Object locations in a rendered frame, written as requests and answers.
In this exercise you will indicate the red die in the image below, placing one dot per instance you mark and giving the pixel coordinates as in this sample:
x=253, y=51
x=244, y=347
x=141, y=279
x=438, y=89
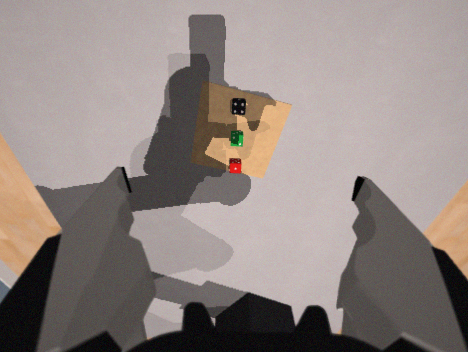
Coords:
x=235, y=165

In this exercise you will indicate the black die with white pips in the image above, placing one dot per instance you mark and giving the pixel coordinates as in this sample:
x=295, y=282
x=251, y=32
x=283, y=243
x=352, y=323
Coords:
x=238, y=106

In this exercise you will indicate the tan mat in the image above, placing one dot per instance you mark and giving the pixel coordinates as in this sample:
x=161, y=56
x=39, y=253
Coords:
x=262, y=125

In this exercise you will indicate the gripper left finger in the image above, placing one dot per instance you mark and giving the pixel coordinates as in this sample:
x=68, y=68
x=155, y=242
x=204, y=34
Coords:
x=88, y=288

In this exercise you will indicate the green die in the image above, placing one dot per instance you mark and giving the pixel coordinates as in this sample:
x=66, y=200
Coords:
x=237, y=138

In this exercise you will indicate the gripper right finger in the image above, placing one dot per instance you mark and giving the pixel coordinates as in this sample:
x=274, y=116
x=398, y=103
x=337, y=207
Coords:
x=399, y=292

